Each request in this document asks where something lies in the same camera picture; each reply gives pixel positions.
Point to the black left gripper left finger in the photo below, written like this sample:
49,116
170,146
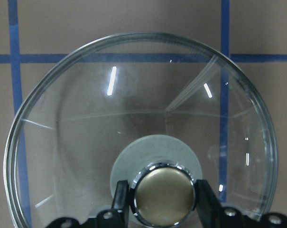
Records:
115,217

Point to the clear glass pot lid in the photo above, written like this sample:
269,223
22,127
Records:
124,102

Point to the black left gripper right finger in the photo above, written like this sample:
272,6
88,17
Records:
213,215

